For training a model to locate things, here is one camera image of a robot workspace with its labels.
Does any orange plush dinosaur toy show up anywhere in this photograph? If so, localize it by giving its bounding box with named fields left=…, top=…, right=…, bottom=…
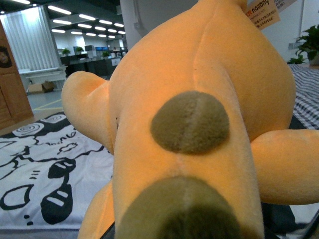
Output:
left=62, top=0, right=319, bottom=239

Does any dark office counter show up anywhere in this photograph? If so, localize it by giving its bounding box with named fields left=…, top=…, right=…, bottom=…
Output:
left=60, top=54, right=121, bottom=80

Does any black and white patterned quilt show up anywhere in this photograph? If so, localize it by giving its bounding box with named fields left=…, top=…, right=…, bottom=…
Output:
left=0, top=112, right=113, bottom=230

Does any wooden cabinet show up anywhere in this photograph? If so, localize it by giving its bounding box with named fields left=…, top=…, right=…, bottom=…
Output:
left=0, top=26, right=33, bottom=129

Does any black white checkered blanket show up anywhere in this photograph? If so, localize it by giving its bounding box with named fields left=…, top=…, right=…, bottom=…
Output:
left=289, top=64, right=319, bottom=130

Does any orange paper hang tag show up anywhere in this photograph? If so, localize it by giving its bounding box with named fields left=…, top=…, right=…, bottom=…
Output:
left=246, top=0, right=296, bottom=30

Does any grey curtain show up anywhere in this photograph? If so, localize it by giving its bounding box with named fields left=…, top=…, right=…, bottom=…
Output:
left=0, top=6, right=61, bottom=70

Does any green potted plant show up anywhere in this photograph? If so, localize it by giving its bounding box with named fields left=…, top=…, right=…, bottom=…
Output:
left=288, top=25, right=319, bottom=65

